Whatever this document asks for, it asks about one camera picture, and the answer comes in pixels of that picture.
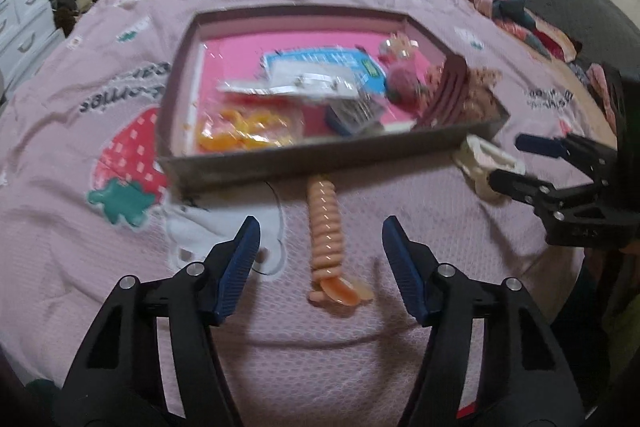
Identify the packet of yellow hair rings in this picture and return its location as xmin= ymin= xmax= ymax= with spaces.
xmin=195 ymin=106 xmax=306 ymax=152

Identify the pink strawberry print quilt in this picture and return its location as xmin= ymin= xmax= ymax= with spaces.
xmin=0 ymin=0 xmax=596 ymax=415

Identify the white hair claw clip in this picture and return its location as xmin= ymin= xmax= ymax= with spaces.
xmin=452 ymin=134 xmax=527 ymax=205

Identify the green cloth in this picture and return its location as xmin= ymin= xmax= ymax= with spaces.
xmin=600 ymin=287 xmax=640 ymax=378

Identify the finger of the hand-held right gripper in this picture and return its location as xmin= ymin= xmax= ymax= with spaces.
xmin=489 ymin=169 xmax=603 ymax=219
xmin=515 ymin=133 xmax=622 ymax=180

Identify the pink pompom hair tie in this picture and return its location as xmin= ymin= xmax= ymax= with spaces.
xmin=385 ymin=62 xmax=431 ymax=105

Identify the pink star pillow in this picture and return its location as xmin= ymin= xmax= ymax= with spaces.
xmin=585 ymin=63 xmax=621 ymax=128

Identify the teal clothing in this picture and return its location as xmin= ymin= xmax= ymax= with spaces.
xmin=25 ymin=379 xmax=63 ymax=408

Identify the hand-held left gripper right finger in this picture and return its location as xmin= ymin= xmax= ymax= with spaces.
xmin=382 ymin=216 xmax=586 ymax=427

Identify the pink book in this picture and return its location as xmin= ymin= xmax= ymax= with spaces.
xmin=189 ymin=32 xmax=426 ymax=142

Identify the brown hair comb clip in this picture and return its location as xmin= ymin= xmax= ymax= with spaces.
xmin=417 ymin=57 xmax=468 ymax=130

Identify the white drawer cabinet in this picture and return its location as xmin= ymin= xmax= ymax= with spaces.
xmin=0 ymin=0 xmax=66 ymax=82

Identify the brown dotted bow hair clip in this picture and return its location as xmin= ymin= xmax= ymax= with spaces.
xmin=462 ymin=66 xmax=503 ymax=125

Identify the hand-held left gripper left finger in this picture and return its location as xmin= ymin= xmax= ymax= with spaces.
xmin=60 ymin=216 xmax=262 ymax=427

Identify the shallow grey cardboard box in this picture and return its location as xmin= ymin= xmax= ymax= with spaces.
xmin=155 ymin=4 xmax=511 ymax=202

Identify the clear bauble hair tie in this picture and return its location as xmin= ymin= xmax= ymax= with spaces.
xmin=380 ymin=33 xmax=420 ymax=60

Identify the clear box of bobby pins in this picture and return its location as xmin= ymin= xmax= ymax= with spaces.
xmin=325 ymin=97 xmax=388 ymax=138

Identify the peach spiral hair tie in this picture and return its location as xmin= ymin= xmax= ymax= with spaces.
xmin=306 ymin=176 xmax=373 ymax=305

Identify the clear packet of red beads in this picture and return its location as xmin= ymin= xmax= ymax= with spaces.
xmin=220 ymin=72 xmax=366 ymax=100

